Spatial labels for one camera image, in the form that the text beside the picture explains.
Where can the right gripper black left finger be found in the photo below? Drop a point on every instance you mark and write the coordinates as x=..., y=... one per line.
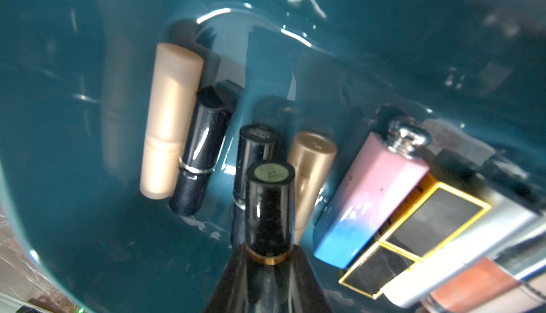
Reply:
x=235, y=289

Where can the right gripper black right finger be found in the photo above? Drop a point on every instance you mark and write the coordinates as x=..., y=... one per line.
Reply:
x=305, y=293

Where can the black lipstick sideways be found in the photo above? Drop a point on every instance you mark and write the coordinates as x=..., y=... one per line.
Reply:
x=269, y=211

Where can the beige lipstick tube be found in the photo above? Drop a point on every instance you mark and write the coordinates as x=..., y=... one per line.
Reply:
x=312, y=156

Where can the blue pink lipstick tube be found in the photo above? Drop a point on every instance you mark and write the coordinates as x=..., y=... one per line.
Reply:
x=383, y=173

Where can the rose lipstick tube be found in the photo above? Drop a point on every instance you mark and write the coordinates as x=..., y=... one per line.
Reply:
x=488, y=278

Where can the silver lipstick tube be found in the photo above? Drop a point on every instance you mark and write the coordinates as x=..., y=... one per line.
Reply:
x=515, y=212

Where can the light pink lipstick tube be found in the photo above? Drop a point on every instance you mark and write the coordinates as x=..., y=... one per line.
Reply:
x=527, y=295

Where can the tan lipstick tube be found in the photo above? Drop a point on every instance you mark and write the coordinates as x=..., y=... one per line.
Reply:
x=175, y=83

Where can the teal plastic storage box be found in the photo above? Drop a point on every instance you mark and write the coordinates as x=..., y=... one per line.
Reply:
x=76, y=78

